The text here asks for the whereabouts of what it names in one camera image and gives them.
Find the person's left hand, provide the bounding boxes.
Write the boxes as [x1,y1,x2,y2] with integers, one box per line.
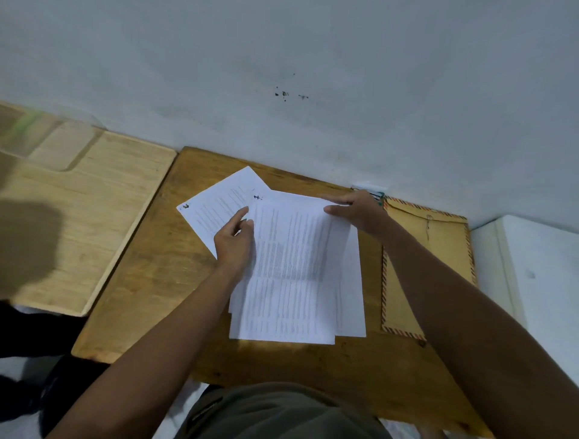
[214,207,255,279]

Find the person's right hand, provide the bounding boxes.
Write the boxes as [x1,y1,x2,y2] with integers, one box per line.
[320,190,390,236]

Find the printed white paper sheet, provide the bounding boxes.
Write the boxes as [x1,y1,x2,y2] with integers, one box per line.
[228,190,354,346]

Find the person's left forearm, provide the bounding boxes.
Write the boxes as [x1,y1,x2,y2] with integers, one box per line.
[45,264,248,439]

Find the person's right forearm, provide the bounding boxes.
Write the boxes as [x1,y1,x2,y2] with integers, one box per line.
[378,213,579,439]

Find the white paper sheet with logo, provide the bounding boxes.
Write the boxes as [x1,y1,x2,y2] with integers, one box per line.
[176,166,272,259]

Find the small white box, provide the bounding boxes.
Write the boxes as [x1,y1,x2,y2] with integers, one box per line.
[350,183,388,208]

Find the plain white paper sheet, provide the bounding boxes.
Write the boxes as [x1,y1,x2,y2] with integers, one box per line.
[334,225,366,338]

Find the brown envelope with striped border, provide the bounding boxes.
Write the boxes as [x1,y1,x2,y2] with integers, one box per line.
[381,197,479,342]

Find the light wooden board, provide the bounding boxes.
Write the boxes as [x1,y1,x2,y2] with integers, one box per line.
[0,103,177,317]

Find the grey shorts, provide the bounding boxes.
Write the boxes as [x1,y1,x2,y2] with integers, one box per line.
[174,382,394,439]

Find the white cabinet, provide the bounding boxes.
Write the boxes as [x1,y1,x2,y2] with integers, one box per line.
[470,215,579,386]

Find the clear plastic container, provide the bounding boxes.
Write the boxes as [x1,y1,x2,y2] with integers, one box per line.
[0,105,107,172]

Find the black cloth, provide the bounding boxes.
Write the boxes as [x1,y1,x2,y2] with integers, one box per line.
[0,300,110,438]

